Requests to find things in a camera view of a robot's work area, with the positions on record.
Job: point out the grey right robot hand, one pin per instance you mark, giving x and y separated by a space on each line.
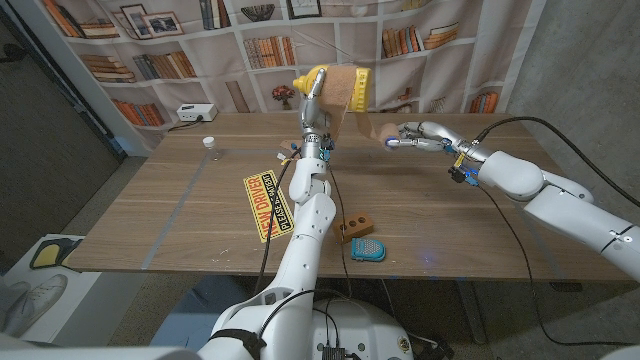
435 137

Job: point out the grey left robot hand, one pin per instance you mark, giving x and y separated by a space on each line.
312 120

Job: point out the tan adhesive wrap strip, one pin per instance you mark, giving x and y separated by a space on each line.
340 92

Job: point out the yellow mustard bottle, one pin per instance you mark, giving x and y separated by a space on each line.
360 90

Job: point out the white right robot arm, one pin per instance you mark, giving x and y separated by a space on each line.
565 200

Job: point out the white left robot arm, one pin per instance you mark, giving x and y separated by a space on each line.
290 270

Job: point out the small clear bottle white cap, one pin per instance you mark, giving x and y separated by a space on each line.
209 142

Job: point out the brown block with three holes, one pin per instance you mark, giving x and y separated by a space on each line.
357 225

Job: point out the yellow new driver sign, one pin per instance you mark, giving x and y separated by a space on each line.
265 205

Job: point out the printed bookshelf backdrop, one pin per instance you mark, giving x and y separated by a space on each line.
225 60

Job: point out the white power strip box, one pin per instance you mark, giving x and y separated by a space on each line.
196 112

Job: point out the grey table leg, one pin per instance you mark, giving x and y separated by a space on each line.
472 310

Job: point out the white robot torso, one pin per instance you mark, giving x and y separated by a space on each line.
360 332

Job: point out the black device on floor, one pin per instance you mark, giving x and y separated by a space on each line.
432 350

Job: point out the blue object under table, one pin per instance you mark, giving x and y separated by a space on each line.
210 315

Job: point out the yellow and black floor pad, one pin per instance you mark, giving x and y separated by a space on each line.
47 252

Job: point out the white floor board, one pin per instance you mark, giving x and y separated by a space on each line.
75 300

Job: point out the white shoe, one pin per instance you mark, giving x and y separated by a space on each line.
35 305

